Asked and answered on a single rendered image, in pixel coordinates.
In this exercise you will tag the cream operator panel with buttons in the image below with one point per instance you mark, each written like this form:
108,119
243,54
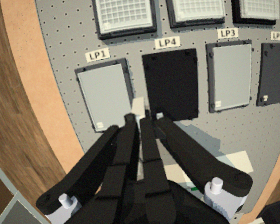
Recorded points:
232,154

